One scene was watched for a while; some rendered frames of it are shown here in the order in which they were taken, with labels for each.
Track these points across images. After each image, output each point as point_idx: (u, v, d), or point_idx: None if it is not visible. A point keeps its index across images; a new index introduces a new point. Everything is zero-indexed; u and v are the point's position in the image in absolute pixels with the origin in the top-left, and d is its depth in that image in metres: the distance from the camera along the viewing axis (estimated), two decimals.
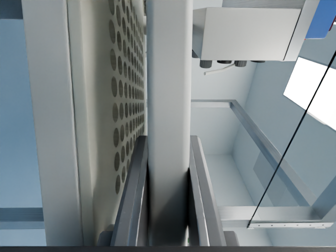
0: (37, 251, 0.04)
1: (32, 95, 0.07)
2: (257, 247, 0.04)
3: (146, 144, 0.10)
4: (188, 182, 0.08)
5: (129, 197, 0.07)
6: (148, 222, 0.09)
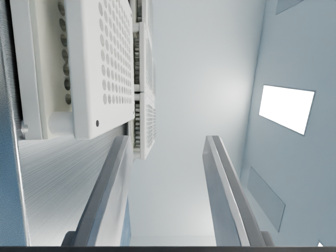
0: (37, 251, 0.04)
1: (13, 32, 0.16)
2: (257, 247, 0.04)
3: (123, 144, 0.10)
4: (215, 182, 0.08)
5: (96, 197, 0.07)
6: (122, 222, 0.09)
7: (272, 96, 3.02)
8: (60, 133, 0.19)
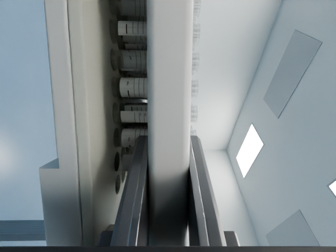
0: (37, 251, 0.04)
1: None
2: (257, 247, 0.04)
3: (146, 144, 0.10)
4: (188, 182, 0.08)
5: (129, 197, 0.07)
6: (148, 222, 0.09)
7: None
8: None
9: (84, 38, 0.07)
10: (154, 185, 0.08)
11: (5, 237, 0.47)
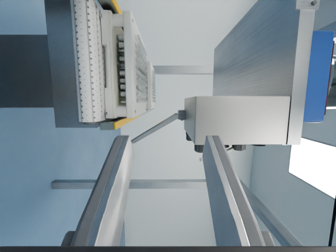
0: (37, 251, 0.04)
1: None
2: (257, 247, 0.04)
3: (123, 144, 0.10)
4: (215, 182, 0.08)
5: (96, 197, 0.07)
6: (122, 222, 0.09)
7: None
8: None
9: (113, 63, 0.40)
10: (126, 91, 0.41)
11: None
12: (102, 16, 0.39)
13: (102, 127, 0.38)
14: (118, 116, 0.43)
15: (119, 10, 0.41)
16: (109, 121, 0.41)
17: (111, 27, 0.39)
